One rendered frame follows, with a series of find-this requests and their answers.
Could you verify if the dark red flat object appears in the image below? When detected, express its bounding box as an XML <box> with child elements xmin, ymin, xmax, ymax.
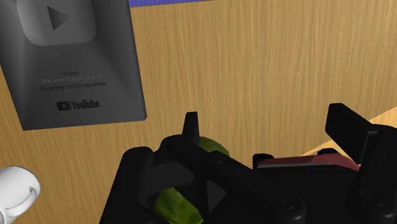
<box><xmin>256</xmin><ymin>153</ymin><xmax>361</xmax><ymax>172</ymax></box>

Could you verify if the purple ribbed strip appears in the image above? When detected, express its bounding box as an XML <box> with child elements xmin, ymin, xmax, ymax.
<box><xmin>128</xmin><ymin>0</ymin><xmax>216</xmax><ymax>8</ymax></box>

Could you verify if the white mug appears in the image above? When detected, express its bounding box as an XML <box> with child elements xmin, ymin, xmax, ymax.
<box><xmin>0</xmin><ymin>165</ymin><xmax>42</xmax><ymax>224</ymax></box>

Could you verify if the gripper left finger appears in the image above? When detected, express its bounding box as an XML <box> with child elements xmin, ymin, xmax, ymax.
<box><xmin>160</xmin><ymin>111</ymin><xmax>307</xmax><ymax>224</ymax></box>

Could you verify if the grey play button plaque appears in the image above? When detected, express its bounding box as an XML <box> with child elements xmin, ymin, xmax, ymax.
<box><xmin>0</xmin><ymin>0</ymin><xmax>148</xmax><ymax>131</ymax></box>

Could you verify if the green rounded vegetable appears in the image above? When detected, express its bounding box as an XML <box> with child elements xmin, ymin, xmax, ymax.
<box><xmin>153</xmin><ymin>136</ymin><xmax>231</xmax><ymax>224</ymax></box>

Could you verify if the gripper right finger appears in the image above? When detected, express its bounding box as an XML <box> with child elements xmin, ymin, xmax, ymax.
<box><xmin>324</xmin><ymin>103</ymin><xmax>397</xmax><ymax>224</ymax></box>

